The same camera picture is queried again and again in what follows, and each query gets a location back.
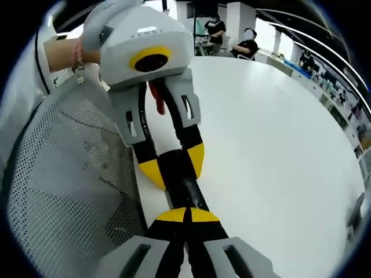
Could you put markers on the wall display mural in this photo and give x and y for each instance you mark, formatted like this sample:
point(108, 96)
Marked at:
point(339, 87)

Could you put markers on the grey mesh office chair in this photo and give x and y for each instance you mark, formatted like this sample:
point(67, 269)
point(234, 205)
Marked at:
point(66, 179)

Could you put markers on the person's white clothing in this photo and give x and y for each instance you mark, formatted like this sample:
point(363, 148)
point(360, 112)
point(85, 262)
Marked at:
point(20, 95)

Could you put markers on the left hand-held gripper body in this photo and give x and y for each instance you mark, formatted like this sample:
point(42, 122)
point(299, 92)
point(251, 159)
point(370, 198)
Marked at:
point(133, 40)

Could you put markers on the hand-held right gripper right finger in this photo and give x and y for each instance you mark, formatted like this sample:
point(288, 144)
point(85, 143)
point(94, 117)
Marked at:
point(208, 231)

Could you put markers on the long curved ceiling light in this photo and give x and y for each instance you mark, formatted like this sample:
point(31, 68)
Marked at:
point(316, 46)

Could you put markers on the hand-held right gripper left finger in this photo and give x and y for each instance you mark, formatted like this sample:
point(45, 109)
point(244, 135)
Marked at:
point(162, 246)

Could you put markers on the person's left hand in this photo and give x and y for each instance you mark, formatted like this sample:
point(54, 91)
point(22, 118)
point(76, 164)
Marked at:
point(90, 56)

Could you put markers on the black remote control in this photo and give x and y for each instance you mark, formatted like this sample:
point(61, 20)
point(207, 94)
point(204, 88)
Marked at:
point(188, 185)

